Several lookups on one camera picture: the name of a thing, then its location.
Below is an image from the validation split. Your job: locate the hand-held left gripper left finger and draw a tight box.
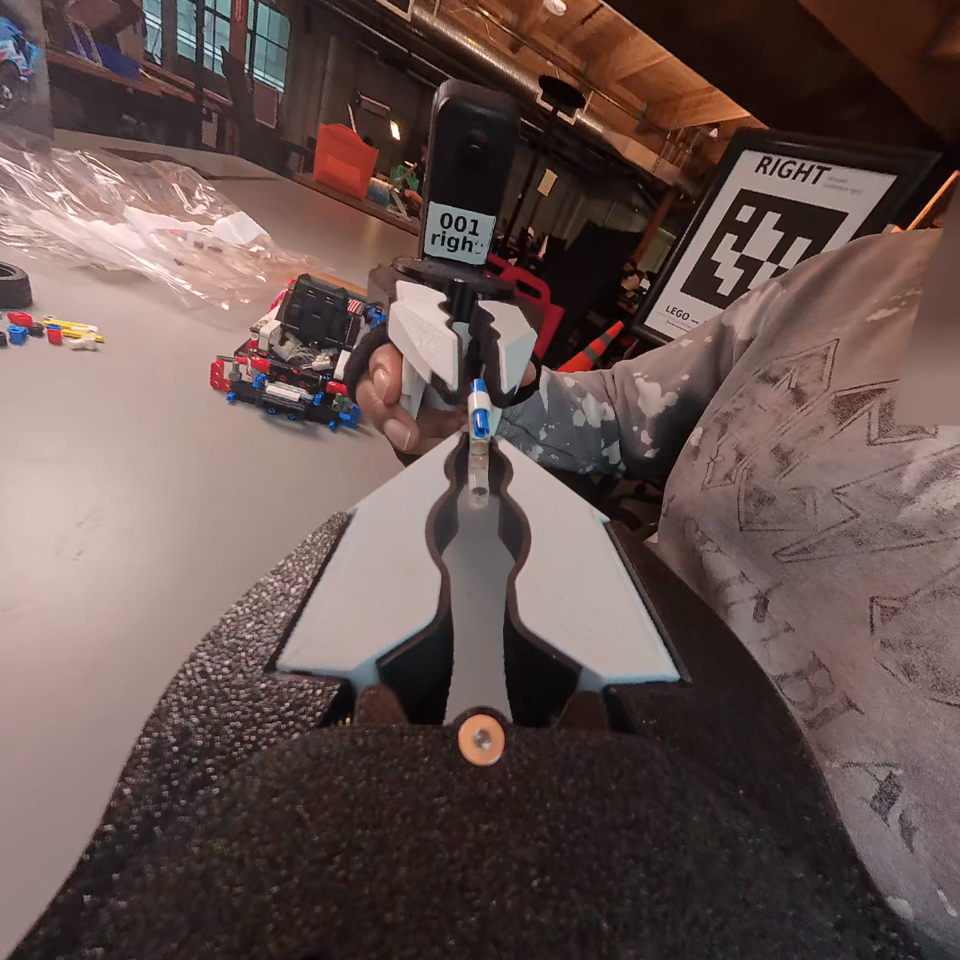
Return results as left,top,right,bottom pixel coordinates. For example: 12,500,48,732
276,436,460,725

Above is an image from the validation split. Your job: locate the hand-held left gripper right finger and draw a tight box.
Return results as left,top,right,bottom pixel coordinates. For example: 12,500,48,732
491,438,682,723

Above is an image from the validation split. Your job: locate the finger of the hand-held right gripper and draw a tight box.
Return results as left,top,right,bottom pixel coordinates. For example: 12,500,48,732
390,282,461,415
486,301,540,396

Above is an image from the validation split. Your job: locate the white brick connector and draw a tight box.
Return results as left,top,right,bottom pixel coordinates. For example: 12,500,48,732
463,388,495,513

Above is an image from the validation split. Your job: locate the toy brick race car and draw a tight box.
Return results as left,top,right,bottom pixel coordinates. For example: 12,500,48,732
210,272,391,432

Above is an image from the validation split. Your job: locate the person's right forearm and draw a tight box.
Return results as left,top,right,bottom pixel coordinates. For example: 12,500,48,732
495,330,721,489

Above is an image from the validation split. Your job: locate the grey desk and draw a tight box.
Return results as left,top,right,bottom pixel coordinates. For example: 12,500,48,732
0,129,519,957

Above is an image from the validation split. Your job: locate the person's right hand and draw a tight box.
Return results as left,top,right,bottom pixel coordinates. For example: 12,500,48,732
352,341,470,466

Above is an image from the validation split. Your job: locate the orange traffic cone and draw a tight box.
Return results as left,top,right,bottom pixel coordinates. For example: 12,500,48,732
581,321,624,372

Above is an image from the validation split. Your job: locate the orange plastic bin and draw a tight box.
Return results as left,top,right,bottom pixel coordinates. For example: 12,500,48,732
313,123,380,200

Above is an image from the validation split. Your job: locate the person's torso in grey sweatshirt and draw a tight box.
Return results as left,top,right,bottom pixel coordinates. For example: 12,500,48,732
652,228,960,960

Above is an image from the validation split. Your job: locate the black framed marker board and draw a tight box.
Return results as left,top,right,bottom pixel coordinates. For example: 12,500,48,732
630,127,942,346

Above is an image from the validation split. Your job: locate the crumpled clear plastic bag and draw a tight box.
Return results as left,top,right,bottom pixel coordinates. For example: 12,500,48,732
0,123,301,312

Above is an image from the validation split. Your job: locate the group of assorted small bricks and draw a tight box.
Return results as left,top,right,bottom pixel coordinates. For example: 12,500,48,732
0,309,106,352

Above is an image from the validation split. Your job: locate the toy car set box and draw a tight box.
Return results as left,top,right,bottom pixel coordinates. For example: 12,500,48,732
0,0,54,136

